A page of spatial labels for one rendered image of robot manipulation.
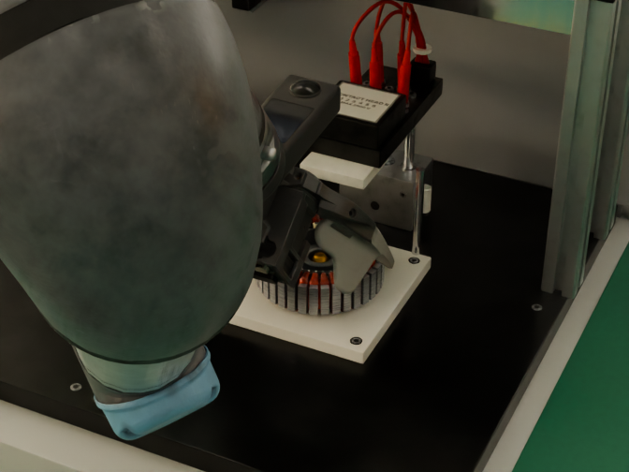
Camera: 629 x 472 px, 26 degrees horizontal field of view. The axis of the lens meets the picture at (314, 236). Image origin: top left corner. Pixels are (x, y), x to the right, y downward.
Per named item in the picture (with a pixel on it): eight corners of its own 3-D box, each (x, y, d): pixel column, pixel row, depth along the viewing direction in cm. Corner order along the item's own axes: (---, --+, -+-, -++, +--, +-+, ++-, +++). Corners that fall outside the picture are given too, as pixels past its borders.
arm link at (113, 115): (381, 250, 44) (249, 385, 91) (231, -44, 45) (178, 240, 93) (48, 410, 42) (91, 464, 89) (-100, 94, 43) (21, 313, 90)
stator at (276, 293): (351, 333, 113) (352, 297, 111) (232, 298, 117) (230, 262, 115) (403, 262, 121) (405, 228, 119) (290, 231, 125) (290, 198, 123)
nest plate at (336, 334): (363, 364, 111) (363, 352, 111) (203, 316, 117) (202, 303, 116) (431, 267, 122) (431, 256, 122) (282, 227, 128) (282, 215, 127)
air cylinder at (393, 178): (411, 232, 127) (413, 182, 124) (338, 213, 130) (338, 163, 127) (431, 205, 131) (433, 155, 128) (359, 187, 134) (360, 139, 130)
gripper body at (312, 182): (212, 268, 108) (158, 209, 97) (252, 171, 110) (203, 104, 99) (299, 293, 105) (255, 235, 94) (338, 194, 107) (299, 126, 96)
